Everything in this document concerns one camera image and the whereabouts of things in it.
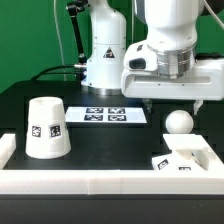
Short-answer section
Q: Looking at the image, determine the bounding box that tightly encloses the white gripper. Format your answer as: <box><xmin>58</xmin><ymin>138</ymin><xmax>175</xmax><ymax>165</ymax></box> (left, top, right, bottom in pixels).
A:
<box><xmin>121</xmin><ymin>63</ymin><xmax>224</xmax><ymax>115</ymax></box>

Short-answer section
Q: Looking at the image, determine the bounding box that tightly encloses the white lamp bulb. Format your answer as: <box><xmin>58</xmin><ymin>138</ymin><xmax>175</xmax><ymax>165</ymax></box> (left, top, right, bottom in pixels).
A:
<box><xmin>165</xmin><ymin>110</ymin><xmax>194</xmax><ymax>134</ymax></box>

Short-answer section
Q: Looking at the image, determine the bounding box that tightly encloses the white lamp base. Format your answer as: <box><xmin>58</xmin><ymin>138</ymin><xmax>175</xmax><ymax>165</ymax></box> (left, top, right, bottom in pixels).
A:
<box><xmin>151</xmin><ymin>134</ymin><xmax>211</xmax><ymax>172</ymax></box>

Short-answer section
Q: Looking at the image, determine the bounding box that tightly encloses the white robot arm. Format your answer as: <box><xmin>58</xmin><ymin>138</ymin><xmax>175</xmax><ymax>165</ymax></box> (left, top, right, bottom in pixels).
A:
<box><xmin>82</xmin><ymin>0</ymin><xmax>224</xmax><ymax>109</ymax></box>

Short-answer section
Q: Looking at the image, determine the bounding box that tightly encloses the white lamp shade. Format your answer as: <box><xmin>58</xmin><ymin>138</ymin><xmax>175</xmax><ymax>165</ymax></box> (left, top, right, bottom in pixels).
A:
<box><xmin>26</xmin><ymin>97</ymin><xmax>71</xmax><ymax>159</ymax></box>

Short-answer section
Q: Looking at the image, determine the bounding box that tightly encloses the white U-shaped fence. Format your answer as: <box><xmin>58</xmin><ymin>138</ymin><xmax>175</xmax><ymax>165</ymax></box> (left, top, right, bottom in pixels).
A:
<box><xmin>0</xmin><ymin>134</ymin><xmax>224</xmax><ymax>195</ymax></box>

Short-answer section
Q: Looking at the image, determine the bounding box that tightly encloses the white marker sheet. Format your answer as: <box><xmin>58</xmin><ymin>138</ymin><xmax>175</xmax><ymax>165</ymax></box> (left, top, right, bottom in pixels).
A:
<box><xmin>65</xmin><ymin>107</ymin><xmax>146</xmax><ymax>124</ymax></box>

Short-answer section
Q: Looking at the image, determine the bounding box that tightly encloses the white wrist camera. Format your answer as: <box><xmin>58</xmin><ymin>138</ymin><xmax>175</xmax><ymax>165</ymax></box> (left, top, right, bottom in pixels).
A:
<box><xmin>124</xmin><ymin>41</ymin><xmax>158</xmax><ymax>71</ymax></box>

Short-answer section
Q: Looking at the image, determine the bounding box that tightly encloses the black cable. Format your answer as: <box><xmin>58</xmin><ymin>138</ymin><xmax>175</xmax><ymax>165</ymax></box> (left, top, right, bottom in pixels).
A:
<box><xmin>30</xmin><ymin>63</ymin><xmax>88</xmax><ymax>82</ymax></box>

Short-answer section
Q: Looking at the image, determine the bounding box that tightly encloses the white cable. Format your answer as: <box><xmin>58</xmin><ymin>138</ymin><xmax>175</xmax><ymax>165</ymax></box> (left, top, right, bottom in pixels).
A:
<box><xmin>53</xmin><ymin>0</ymin><xmax>66</xmax><ymax>67</ymax></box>

